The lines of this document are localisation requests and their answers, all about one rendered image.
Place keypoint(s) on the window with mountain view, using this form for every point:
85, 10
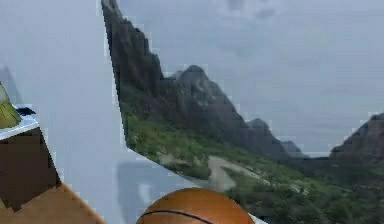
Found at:
253, 100

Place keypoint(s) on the orange basketball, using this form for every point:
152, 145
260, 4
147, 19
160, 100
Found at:
195, 206

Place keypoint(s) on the small black object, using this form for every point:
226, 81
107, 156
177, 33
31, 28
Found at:
26, 111

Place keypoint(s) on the brown white-topped cabinet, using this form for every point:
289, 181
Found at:
23, 166

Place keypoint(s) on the green yellow object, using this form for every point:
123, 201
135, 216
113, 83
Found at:
6, 113

